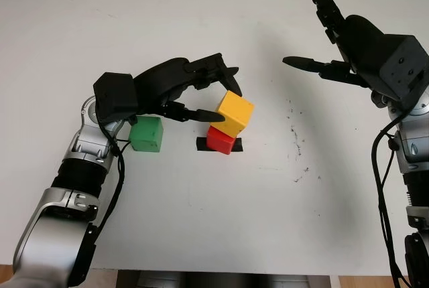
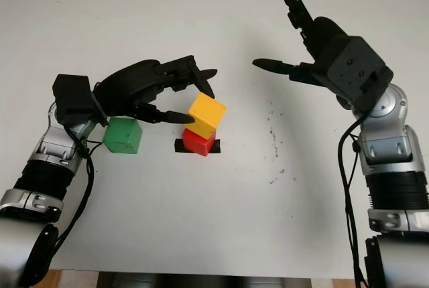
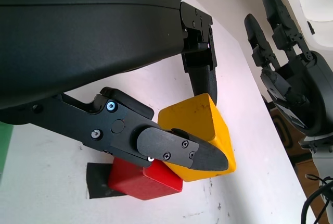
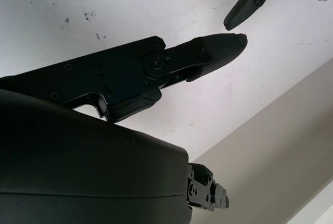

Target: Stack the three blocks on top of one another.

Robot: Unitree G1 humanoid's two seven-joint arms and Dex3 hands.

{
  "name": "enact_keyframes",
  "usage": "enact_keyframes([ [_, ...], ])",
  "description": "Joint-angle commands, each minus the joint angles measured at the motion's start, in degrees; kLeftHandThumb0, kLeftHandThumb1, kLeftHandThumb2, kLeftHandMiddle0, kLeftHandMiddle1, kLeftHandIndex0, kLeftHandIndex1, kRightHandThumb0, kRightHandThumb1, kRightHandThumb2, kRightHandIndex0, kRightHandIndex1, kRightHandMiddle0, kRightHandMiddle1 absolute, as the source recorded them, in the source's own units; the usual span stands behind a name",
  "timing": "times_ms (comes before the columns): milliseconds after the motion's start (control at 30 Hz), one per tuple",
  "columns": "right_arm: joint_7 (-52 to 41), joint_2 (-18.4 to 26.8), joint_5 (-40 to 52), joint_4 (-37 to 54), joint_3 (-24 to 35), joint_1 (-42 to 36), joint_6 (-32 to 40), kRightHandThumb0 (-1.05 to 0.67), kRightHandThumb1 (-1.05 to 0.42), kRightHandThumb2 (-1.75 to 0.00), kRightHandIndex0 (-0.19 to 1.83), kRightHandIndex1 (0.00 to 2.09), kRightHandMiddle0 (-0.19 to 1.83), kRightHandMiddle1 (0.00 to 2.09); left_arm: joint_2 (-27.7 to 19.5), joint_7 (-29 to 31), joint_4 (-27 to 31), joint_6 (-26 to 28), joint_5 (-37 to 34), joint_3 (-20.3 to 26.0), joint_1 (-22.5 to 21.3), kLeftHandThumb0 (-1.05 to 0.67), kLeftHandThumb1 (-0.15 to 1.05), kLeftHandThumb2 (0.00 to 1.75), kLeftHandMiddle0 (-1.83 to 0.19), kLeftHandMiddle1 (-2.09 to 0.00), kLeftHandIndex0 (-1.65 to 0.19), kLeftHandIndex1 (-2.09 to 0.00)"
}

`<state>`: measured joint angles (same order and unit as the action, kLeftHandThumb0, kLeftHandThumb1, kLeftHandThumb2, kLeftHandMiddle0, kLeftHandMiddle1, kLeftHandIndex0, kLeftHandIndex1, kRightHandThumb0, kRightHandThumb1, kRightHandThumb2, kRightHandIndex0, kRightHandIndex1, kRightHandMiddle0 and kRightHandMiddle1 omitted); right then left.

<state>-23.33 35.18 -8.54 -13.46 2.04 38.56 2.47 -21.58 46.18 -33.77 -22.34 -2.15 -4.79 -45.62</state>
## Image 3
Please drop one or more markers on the red wooden block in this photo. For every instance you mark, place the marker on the red wooden block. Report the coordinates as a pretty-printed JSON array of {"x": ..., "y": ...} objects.
[{"x": 145, "y": 185}]

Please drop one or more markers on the green wooden block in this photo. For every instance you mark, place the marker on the green wooden block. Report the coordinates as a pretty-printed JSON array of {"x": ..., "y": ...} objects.
[{"x": 4, "y": 151}]

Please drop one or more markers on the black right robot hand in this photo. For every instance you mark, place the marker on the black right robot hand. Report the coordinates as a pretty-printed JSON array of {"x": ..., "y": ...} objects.
[{"x": 314, "y": 91}]

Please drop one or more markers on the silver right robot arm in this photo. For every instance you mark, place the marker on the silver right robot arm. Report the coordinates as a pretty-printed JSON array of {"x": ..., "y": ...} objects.
[{"x": 323, "y": 156}]

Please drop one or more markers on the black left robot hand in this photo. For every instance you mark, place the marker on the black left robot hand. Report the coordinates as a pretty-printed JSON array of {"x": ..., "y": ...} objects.
[{"x": 78, "y": 39}]

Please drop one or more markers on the black tape strip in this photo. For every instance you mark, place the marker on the black tape strip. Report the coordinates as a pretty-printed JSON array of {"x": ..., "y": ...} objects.
[{"x": 97, "y": 181}]

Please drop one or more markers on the yellow wooden block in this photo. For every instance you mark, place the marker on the yellow wooden block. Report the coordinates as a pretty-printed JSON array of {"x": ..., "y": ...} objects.
[{"x": 192, "y": 117}]

